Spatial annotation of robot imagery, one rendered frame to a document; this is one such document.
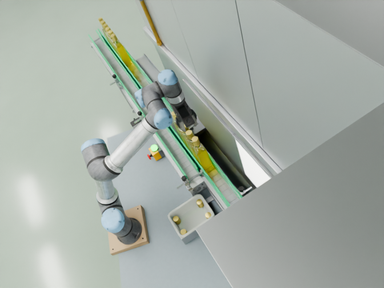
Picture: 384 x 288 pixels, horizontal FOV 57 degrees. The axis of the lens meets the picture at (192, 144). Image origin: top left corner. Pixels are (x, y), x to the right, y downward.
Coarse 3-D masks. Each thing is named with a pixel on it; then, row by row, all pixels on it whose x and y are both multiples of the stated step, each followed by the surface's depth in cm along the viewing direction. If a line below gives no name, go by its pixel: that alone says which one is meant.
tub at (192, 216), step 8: (192, 200) 199; (176, 208) 198; (184, 208) 200; (192, 208) 203; (200, 208) 202; (208, 208) 193; (168, 216) 196; (184, 216) 202; (192, 216) 200; (200, 216) 199; (176, 224) 199; (184, 224) 199; (192, 224) 198; (200, 224) 188
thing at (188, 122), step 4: (184, 104) 160; (176, 108) 160; (180, 108) 160; (184, 108) 160; (180, 112) 160; (184, 112) 159; (188, 112) 159; (180, 116) 159; (184, 116) 159; (188, 116) 159; (184, 120) 159; (188, 120) 158; (192, 120) 159; (188, 124) 159; (192, 124) 159
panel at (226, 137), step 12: (192, 96) 188; (204, 108) 178; (204, 120) 197; (216, 120) 169; (216, 132) 186; (228, 132) 161; (228, 144) 176; (240, 144) 154; (240, 156) 168; (252, 156) 147; (240, 168) 184; (264, 168) 143
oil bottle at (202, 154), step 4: (200, 144) 187; (196, 148) 186; (200, 148) 186; (204, 148) 186; (196, 152) 186; (200, 152) 186; (204, 152) 188; (200, 156) 188; (204, 156) 190; (208, 156) 192; (200, 160) 191; (204, 160) 192; (208, 160) 194; (200, 164) 200; (204, 164) 195; (208, 164) 197; (212, 164) 199; (204, 168) 197; (208, 168) 199; (212, 168) 201
